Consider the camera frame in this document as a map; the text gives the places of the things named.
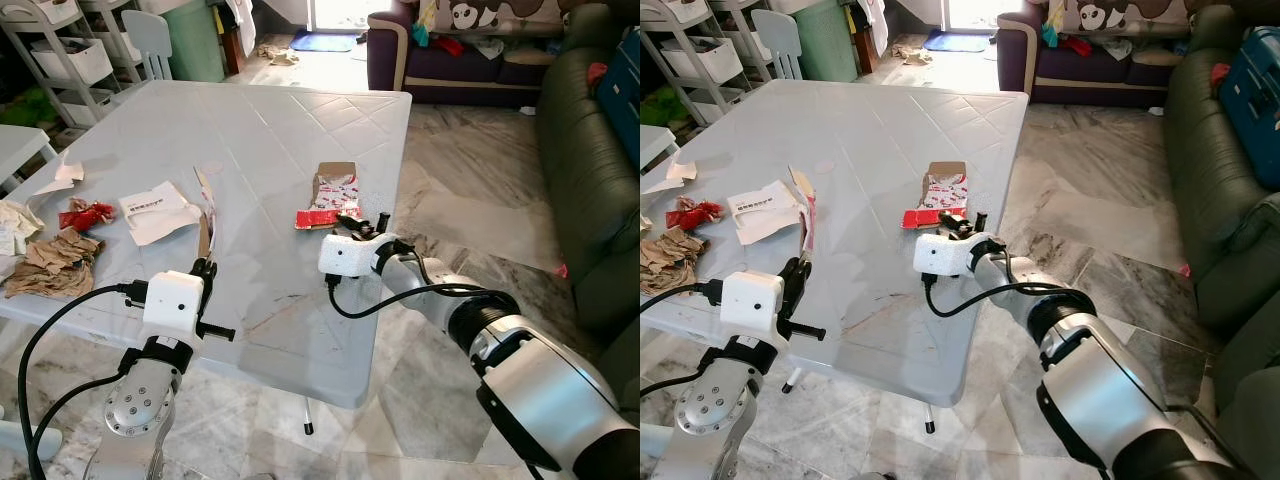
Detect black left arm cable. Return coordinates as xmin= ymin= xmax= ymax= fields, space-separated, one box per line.
xmin=640 ymin=280 xmax=724 ymax=401
xmin=18 ymin=283 xmax=149 ymax=480

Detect small white plastic table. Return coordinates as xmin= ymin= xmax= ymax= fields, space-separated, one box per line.
xmin=640 ymin=125 xmax=681 ymax=171
xmin=0 ymin=125 xmax=58 ymax=191

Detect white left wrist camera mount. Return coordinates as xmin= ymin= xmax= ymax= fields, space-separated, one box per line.
xmin=720 ymin=270 xmax=787 ymax=338
xmin=142 ymin=271 xmax=207 ymax=337

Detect blue suitcase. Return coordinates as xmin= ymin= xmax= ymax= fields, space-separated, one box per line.
xmin=600 ymin=30 xmax=641 ymax=167
xmin=1218 ymin=27 xmax=1280 ymax=191

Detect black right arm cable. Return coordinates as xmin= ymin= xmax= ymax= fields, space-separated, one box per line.
xmin=921 ymin=250 xmax=1079 ymax=323
xmin=326 ymin=250 xmax=521 ymax=323

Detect light blue plastic table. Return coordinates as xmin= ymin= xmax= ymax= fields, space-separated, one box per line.
xmin=640 ymin=80 xmax=1031 ymax=436
xmin=0 ymin=80 xmax=413 ymax=437

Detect white paper envelope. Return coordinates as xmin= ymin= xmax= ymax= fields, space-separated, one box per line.
xmin=726 ymin=180 xmax=807 ymax=247
xmin=118 ymin=181 xmax=204 ymax=247

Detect small white paper scrap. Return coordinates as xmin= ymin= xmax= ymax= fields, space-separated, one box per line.
xmin=642 ymin=160 xmax=698 ymax=196
xmin=33 ymin=158 xmax=87 ymax=198

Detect red white paper carton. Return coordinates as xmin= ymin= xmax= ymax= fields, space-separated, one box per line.
xmin=901 ymin=160 xmax=969 ymax=231
xmin=294 ymin=161 xmax=363 ymax=232

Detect crumpled brown paper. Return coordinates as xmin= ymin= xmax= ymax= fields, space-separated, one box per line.
xmin=640 ymin=228 xmax=713 ymax=297
xmin=3 ymin=228 xmax=104 ymax=299

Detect light blue child chair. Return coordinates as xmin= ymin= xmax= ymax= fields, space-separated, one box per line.
xmin=122 ymin=10 xmax=175 ymax=83
xmin=750 ymin=10 xmax=805 ymax=83

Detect crumpled white paper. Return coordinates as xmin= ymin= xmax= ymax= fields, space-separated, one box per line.
xmin=0 ymin=198 xmax=47 ymax=259

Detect dark green leather sofa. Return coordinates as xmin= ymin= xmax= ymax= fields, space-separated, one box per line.
xmin=1165 ymin=5 xmax=1280 ymax=480
xmin=535 ymin=5 xmax=641 ymax=343

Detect dark purple sofa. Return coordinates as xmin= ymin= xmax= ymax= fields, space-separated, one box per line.
xmin=367 ymin=0 xmax=601 ymax=107
xmin=997 ymin=0 xmax=1217 ymax=107

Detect blue door mat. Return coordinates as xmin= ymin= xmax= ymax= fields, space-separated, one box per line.
xmin=922 ymin=30 xmax=990 ymax=54
xmin=289 ymin=32 xmax=357 ymax=54

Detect green toy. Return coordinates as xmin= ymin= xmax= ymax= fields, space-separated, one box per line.
xmin=640 ymin=88 xmax=692 ymax=127
xmin=0 ymin=88 xmax=57 ymax=129

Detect crumpled red wrapper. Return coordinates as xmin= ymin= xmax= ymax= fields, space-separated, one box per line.
xmin=665 ymin=196 xmax=723 ymax=231
xmin=58 ymin=198 xmax=118 ymax=233

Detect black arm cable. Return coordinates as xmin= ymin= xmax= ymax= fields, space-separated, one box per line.
xmin=640 ymin=280 xmax=724 ymax=401
xmin=921 ymin=250 xmax=1079 ymax=323
xmin=18 ymin=283 xmax=149 ymax=480
xmin=326 ymin=250 xmax=521 ymax=323

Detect panda print cushion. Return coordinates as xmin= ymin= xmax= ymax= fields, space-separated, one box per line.
xmin=1060 ymin=0 xmax=1201 ymax=37
xmin=440 ymin=0 xmax=567 ymax=37

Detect white storage bin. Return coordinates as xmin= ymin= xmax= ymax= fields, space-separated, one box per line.
xmin=662 ymin=38 xmax=744 ymax=84
xmin=30 ymin=38 xmax=114 ymax=87

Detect white storage shelf rack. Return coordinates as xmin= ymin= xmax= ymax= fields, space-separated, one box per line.
xmin=0 ymin=0 xmax=141 ymax=127
xmin=640 ymin=0 xmax=771 ymax=127

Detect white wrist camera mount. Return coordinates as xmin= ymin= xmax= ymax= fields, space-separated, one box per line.
xmin=720 ymin=270 xmax=787 ymax=338
xmin=142 ymin=271 xmax=207 ymax=337
xmin=318 ymin=233 xmax=383 ymax=279
xmin=913 ymin=232 xmax=977 ymax=278

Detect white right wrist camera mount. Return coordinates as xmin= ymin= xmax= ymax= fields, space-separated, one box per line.
xmin=913 ymin=232 xmax=977 ymax=278
xmin=318 ymin=233 xmax=383 ymax=279

